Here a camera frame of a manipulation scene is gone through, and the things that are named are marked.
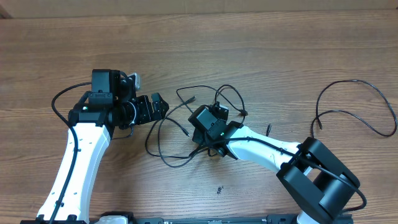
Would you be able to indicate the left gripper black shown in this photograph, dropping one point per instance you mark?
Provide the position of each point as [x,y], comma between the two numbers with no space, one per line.
[147,114]

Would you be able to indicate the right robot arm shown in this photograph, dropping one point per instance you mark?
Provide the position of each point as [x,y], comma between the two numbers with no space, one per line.
[320,184]

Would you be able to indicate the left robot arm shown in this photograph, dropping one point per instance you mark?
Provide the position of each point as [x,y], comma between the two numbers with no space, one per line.
[111,103]

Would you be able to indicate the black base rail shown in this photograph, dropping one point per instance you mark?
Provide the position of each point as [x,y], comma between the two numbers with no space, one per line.
[128,217]

